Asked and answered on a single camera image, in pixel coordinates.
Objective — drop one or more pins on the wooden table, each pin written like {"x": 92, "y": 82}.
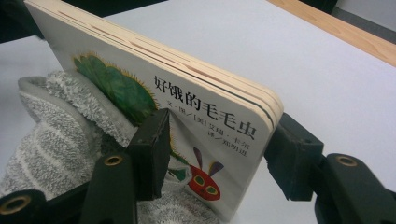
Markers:
{"x": 348, "y": 32}

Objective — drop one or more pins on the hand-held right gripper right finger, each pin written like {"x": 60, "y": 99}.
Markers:
{"x": 292, "y": 158}

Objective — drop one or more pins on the grey striped fuzzy pouch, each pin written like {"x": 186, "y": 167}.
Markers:
{"x": 53, "y": 137}

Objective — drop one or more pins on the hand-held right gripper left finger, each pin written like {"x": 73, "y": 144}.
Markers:
{"x": 151, "y": 155}

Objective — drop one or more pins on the white caterpillar picture book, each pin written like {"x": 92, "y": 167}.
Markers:
{"x": 193, "y": 102}

